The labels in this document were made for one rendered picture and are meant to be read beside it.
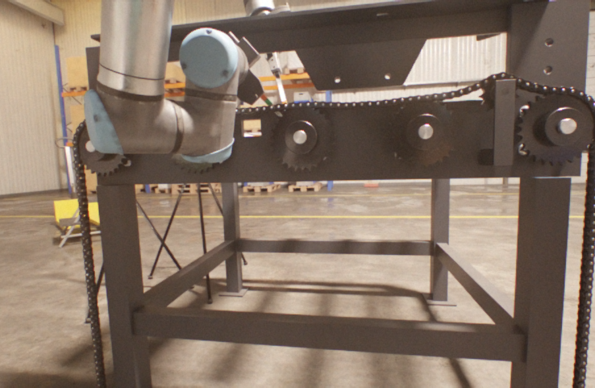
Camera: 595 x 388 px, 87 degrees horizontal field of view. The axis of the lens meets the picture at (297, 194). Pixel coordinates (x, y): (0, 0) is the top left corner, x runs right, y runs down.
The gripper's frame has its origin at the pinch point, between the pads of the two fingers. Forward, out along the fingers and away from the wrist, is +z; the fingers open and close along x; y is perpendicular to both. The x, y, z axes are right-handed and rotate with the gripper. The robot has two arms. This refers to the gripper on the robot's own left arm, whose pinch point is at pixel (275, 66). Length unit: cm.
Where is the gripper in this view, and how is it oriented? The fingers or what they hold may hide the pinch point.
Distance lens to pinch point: 102.6
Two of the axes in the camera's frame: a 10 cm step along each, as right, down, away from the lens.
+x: -2.4, -1.5, -9.6
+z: 2.4, 9.5, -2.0
